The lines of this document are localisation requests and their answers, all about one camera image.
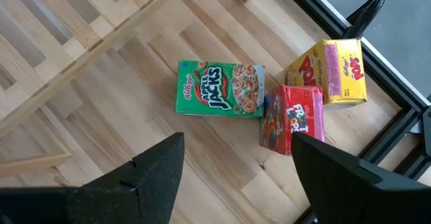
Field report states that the green Apple Jacks cereal box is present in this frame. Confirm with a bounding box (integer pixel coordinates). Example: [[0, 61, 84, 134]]
[[174, 59, 266, 118]]

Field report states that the black aluminium table frame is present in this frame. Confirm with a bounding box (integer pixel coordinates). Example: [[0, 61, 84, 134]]
[[275, 0, 431, 224]]

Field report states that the red Froot Loops cereal box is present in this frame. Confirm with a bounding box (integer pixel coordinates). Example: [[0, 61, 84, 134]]
[[259, 84, 326, 157]]

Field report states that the yellow Corn Pops cereal box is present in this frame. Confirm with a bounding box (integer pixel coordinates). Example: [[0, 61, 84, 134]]
[[285, 38, 368, 106]]

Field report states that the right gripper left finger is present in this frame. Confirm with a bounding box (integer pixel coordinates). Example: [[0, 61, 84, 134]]
[[0, 132, 185, 224]]

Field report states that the wooden slatted shelf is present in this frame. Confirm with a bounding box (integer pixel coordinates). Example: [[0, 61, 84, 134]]
[[0, 0, 259, 178]]

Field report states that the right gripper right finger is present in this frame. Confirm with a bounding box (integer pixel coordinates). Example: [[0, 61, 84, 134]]
[[291, 132, 431, 224]]

